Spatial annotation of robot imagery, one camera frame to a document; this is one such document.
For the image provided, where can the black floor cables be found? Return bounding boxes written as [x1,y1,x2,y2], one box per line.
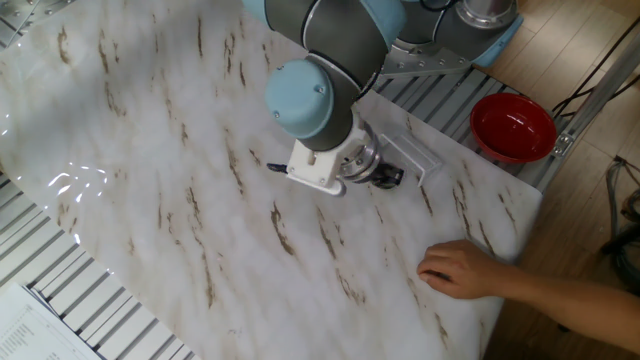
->
[552,14,640,119]

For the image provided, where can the silver perforated metal bracket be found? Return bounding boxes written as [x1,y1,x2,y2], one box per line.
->
[0,0,76,34]

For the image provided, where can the clear acrylic bridge stand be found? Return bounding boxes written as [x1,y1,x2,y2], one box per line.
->
[375,130,444,187]

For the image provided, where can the red plastic bowl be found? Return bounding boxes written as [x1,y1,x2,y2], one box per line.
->
[469,92,558,165]

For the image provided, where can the aluminium frame beam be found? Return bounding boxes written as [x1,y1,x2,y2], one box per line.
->
[552,29,640,157]

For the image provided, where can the person's bare forearm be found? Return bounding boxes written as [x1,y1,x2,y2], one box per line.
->
[499,274,640,354]

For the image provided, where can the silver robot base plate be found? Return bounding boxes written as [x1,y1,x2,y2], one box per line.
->
[377,42,474,79]

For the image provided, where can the person's bare hand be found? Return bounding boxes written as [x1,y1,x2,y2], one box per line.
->
[415,239,516,301]

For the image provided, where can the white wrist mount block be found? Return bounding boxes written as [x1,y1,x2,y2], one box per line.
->
[285,112,374,197]

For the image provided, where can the stack of printed papers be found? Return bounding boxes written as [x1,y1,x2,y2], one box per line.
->
[0,282,104,360]

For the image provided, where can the marble pattern table mat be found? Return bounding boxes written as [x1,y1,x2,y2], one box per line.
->
[0,0,544,360]

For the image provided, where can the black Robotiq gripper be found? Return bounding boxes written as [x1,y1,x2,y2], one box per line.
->
[370,161,406,191]

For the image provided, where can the black chair base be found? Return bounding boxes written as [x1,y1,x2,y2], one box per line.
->
[557,154,640,334]

